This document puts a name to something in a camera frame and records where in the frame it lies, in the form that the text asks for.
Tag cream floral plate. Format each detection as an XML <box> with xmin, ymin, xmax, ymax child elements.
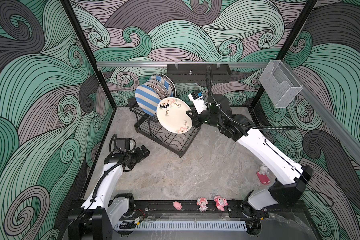
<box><xmin>156</xmin><ymin>97</ymin><xmax>193</xmax><ymax>134</ymax></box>

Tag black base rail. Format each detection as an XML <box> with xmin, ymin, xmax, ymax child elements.
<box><xmin>132</xmin><ymin>200</ymin><xmax>308</xmax><ymax>221</ymax></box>

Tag black wire dish rack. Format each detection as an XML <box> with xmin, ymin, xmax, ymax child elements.
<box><xmin>129</xmin><ymin>105</ymin><xmax>200</xmax><ymax>158</ymax></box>

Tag white bunny figurine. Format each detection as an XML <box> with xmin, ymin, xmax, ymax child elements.
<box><xmin>259</xmin><ymin>164</ymin><xmax>269</xmax><ymax>175</ymax></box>

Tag aluminium wall rail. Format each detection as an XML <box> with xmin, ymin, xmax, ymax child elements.
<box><xmin>96</xmin><ymin>61</ymin><xmax>268</xmax><ymax>68</ymax></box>

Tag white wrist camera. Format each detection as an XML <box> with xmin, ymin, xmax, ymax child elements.
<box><xmin>115</xmin><ymin>138</ymin><xmax>137</xmax><ymax>153</ymax></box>
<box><xmin>188</xmin><ymin>90</ymin><xmax>208</xmax><ymax>114</ymax></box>

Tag clear acrylic wall holder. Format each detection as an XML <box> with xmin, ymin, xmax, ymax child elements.
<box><xmin>259</xmin><ymin>60</ymin><xmax>303</xmax><ymax>109</ymax></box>

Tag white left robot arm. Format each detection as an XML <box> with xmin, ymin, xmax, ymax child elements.
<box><xmin>67</xmin><ymin>145</ymin><xmax>150</xmax><ymax>240</ymax></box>

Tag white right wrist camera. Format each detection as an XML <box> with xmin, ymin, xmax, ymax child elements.
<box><xmin>188</xmin><ymin>90</ymin><xmax>208</xmax><ymax>114</ymax></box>

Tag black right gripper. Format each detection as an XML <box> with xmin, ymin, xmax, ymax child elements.
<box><xmin>186</xmin><ymin>101</ymin><xmax>226</xmax><ymax>129</ymax></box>

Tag small pink pig toy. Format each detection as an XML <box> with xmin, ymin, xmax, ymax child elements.
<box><xmin>173</xmin><ymin>201</ymin><xmax>182</xmax><ymax>211</ymax></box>

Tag pink plush creature toy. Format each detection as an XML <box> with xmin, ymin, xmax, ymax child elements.
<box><xmin>214</xmin><ymin>196</ymin><xmax>229</xmax><ymax>212</ymax></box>

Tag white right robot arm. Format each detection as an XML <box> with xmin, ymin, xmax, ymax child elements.
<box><xmin>187</xmin><ymin>91</ymin><xmax>313</xmax><ymax>217</ymax></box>

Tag blue white striped plate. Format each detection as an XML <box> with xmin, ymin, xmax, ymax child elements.
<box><xmin>135</xmin><ymin>85</ymin><xmax>161</xmax><ymax>116</ymax></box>
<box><xmin>150</xmin><ymin>74</ymin><xmax>177</xmax><ymax>97</ymax></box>

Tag pink hooded doll figurine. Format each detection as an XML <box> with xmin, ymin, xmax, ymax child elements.
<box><xmin>197</xmin><ymin>197</ymin><xmax>209</xmax><ymax>212</ymax></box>

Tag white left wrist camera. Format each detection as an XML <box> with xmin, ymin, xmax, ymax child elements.
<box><xmin>115</xmin><ymin>138</ymin><xmax>137</xmax><ymax>153</ymax></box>

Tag white slotted cable duct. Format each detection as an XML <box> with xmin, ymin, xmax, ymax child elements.
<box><xmin>114</xmin><ymin>221</ymin><xmax>247</xmax><ymax>232</ymax></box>

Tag black wall-mounted tray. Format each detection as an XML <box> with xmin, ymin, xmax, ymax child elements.
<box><xmin>166</xmin><ymin>65</ymin><xmax>232</xmax><ymax>87</ymax></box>

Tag white plate red Chinese characters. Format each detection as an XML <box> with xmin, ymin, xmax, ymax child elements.
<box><xmin>144</xmin><ymin>79</ymin><xmax>170</xmax><ymax>100</ymax></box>

